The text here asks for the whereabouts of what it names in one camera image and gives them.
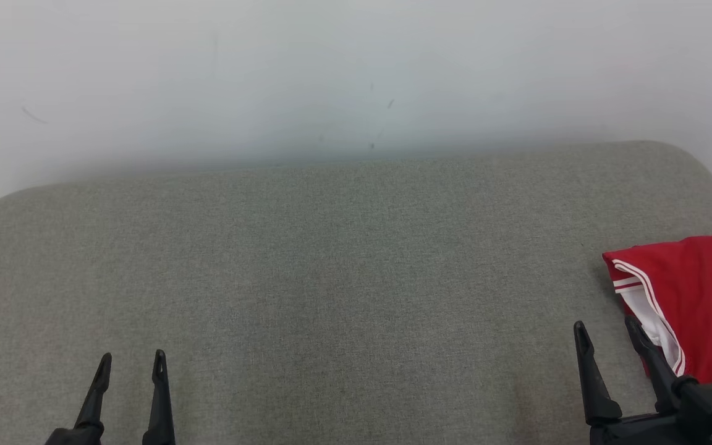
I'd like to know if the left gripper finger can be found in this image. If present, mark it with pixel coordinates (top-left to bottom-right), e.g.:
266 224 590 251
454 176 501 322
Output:
142 349 177 445
44 353 112 445

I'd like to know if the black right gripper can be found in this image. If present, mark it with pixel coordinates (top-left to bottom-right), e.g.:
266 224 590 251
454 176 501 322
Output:
573 315 688 445

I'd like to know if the red jersey with number print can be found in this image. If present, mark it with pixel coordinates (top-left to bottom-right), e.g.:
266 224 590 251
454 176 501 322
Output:
602 217 712 394

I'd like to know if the grey fabric sofa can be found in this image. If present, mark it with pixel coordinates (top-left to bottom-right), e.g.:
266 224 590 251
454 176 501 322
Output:
0 140 712 445

